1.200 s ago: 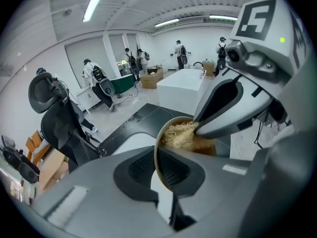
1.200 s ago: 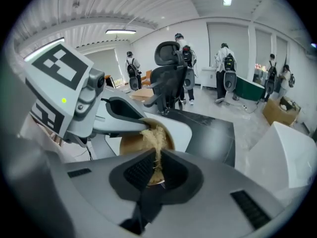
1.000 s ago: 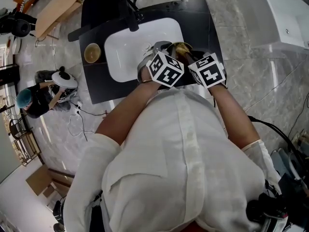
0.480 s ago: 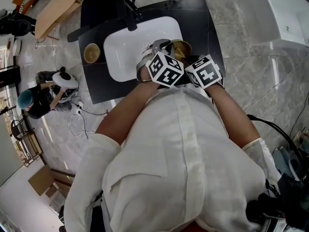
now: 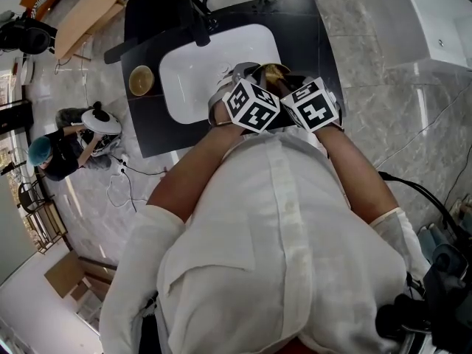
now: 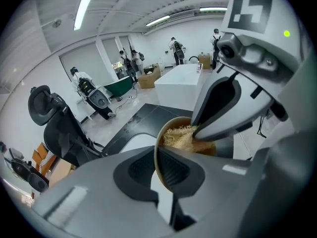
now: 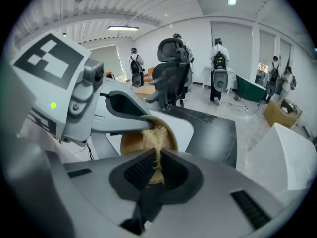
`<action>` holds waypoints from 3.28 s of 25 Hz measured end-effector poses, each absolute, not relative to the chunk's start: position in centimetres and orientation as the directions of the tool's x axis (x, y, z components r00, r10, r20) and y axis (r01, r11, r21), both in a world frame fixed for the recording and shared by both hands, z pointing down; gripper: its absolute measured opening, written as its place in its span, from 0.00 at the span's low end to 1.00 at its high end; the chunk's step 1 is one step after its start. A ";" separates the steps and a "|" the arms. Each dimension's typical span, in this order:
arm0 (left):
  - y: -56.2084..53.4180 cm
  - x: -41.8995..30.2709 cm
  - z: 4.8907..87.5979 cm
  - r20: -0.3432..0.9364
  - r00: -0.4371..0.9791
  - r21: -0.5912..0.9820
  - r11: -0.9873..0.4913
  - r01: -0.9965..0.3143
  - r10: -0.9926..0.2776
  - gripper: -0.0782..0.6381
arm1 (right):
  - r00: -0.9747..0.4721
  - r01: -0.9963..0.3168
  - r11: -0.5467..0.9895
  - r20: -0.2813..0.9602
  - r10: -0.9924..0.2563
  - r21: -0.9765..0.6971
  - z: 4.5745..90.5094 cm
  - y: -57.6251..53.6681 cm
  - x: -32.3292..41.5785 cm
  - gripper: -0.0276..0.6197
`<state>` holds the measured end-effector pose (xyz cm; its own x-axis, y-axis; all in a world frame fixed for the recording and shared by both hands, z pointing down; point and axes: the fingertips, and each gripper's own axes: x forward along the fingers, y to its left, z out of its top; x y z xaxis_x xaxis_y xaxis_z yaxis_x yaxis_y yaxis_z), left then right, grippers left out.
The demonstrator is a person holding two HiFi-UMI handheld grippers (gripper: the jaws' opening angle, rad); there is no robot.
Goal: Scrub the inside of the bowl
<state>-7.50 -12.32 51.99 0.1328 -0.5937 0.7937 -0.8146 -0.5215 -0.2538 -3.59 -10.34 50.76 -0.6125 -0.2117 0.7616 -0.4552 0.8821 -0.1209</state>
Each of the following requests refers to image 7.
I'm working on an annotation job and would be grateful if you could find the open cardboard box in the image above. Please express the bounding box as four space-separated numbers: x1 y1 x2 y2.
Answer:
263 99 303 130

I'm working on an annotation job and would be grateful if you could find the thin floor cable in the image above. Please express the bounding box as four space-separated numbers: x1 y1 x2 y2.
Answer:
219 100 261 116

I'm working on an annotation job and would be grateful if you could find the orange chair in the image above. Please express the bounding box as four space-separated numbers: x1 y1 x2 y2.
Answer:
143 67 155 83

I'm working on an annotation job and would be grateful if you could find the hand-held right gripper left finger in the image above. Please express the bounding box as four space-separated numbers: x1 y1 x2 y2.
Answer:
61 148 159 238

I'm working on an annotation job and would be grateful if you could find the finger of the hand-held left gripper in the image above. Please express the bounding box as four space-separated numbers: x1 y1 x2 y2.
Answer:
89 107 155 136

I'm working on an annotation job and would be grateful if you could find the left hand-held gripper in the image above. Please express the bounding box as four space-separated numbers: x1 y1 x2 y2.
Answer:
9 30 152 148

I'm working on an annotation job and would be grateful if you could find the beige bowl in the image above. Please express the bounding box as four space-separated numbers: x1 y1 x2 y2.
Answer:
120 115 179 156

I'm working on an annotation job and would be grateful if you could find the black office chair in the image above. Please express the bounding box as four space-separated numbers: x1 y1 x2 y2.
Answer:
144 37 193 112

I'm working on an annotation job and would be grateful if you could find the straw scrubbing brush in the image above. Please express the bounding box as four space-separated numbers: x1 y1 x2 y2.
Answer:
140 124 169 185

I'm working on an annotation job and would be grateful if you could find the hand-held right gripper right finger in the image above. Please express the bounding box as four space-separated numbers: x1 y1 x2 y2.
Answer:
145 149 285 238

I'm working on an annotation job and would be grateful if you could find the white bathtub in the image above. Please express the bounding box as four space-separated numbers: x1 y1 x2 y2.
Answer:
247 122 317 193

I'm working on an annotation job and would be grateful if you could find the wooden table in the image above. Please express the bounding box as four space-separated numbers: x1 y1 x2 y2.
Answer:
134 85 156 101

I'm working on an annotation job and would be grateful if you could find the black and white device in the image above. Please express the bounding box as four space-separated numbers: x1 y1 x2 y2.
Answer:
280 99 301 114

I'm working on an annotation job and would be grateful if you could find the green bathtub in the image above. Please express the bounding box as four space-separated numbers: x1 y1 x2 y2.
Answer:
235 74 268 103

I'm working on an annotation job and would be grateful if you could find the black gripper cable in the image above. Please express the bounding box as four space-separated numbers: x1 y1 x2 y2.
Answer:
85 141 96 161

